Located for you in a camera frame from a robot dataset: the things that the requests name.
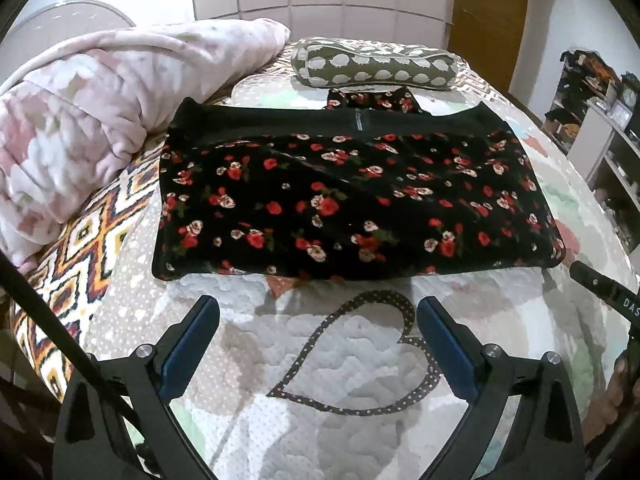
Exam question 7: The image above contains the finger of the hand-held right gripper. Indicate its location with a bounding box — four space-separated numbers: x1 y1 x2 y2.
569 260 640 332

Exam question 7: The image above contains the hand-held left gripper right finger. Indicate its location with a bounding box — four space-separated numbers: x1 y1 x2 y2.
416 296 586 480

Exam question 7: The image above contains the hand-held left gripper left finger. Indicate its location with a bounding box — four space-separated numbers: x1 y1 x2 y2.
52 295 221 480

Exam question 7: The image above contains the black floral dress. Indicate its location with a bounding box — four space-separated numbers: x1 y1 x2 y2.
150 87 567 282

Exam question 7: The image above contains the heart-patterned quilted bedspread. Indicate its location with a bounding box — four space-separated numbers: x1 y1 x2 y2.
90 42 640 480

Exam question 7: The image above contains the zigzag-patterned bed sheet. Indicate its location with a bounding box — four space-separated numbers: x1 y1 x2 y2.
9 142 173 403

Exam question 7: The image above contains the cluttered shelf unit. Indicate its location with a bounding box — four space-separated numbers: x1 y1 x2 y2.
542 49 640 263

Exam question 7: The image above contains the black table clock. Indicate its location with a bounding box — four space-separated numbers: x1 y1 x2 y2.
621 72 640 137

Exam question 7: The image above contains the pink floral fleece blanket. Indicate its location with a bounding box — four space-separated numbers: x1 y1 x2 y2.
0 17 292 275

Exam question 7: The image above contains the olive patterned bolster pillow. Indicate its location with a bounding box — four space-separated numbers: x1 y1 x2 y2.
291 37 469 92

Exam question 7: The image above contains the wooden door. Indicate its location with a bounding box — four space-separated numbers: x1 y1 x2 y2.
446 0 531 92

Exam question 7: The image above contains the pink bed headboard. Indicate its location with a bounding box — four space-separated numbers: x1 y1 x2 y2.
9 2 137 57

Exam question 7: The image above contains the black cable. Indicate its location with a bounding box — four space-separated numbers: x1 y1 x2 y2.
0 252 153 480

